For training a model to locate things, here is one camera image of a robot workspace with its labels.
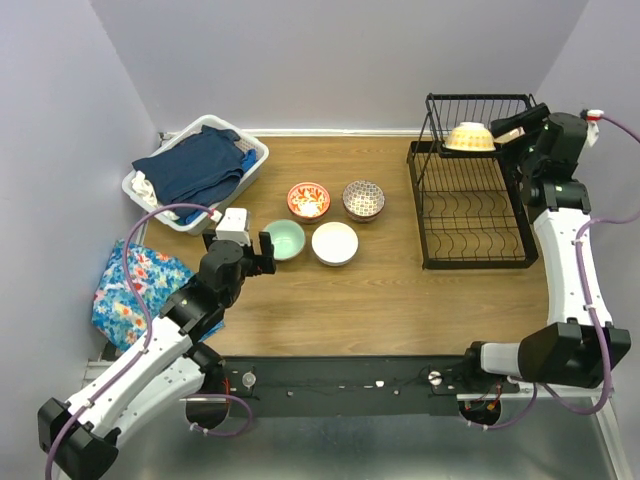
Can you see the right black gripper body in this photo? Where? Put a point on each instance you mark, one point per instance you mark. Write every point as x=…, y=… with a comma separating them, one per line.
x=526, y=157

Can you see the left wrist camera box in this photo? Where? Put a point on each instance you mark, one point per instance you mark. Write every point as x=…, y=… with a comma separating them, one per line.
x=234, y=226

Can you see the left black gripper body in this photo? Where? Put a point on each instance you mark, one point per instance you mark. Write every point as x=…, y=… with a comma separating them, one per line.
x=251, y=262

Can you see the blue floral fabric bag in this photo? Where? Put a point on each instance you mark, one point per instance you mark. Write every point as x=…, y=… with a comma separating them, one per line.
x=116, y=312

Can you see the blue zigzag pattern bowl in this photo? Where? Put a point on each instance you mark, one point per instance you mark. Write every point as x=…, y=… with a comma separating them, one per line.
x=363, y=217

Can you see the yellow patterned bowl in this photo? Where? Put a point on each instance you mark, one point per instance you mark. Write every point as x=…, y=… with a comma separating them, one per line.
x=470, y=137

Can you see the white crumpled cloth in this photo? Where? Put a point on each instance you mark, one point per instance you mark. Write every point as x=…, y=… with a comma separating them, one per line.
x=144, y=189

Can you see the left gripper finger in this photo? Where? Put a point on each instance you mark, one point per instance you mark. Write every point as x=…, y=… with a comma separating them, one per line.
x=265, y=260
x=209, y=237

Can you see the brown lattice pattern bowl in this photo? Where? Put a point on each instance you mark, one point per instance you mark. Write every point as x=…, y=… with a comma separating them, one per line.
x=362, y=196

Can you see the orange floral pattern bowl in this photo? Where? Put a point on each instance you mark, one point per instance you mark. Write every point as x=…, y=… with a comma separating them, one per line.
x=308, y=198

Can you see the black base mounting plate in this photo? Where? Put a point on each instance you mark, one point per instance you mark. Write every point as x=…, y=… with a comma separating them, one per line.
x=338, y=386

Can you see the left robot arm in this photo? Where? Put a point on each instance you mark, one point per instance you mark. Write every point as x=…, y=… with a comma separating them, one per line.
x=83, y=435

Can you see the celadon green bowl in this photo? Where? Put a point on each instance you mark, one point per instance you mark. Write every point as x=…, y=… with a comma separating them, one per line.
x=287, y=237

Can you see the white ribbed bowl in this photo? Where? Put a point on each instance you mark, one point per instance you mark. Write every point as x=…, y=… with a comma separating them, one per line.
x=334, y=243

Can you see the beige bowl brown leaf pattern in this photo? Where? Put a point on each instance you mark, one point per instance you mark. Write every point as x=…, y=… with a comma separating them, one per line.
x=509, y=136

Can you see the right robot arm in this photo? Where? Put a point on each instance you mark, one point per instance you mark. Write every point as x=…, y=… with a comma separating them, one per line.
x=579, y=346

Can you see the dark blue folded garment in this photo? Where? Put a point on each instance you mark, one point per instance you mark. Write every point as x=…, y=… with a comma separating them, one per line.
x=203, y=169

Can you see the black two-tier dish rack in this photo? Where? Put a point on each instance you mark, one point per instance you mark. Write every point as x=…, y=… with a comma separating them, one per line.
x=468, y=205

